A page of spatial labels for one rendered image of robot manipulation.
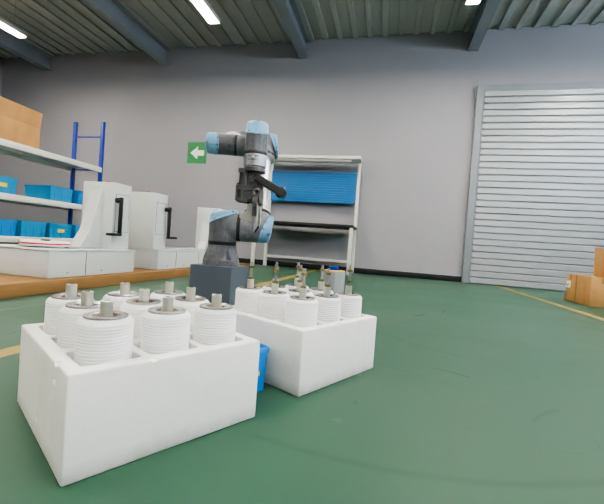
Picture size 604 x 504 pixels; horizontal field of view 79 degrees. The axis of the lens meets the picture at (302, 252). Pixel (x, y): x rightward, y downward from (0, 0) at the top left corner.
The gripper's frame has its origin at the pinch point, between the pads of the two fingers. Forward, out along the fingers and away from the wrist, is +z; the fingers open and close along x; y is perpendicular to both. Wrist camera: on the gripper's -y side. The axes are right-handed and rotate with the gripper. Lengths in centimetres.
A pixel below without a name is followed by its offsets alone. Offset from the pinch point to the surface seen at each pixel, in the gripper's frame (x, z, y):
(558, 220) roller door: -457, -59, -351
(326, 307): 8.8, 23.0, -25.5
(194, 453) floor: 55, 45, -3
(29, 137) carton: -335, -112, 393
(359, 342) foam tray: 1, 35, -37
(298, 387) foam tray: 24, 43, -20
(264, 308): 11.0, 24.6, -6.6
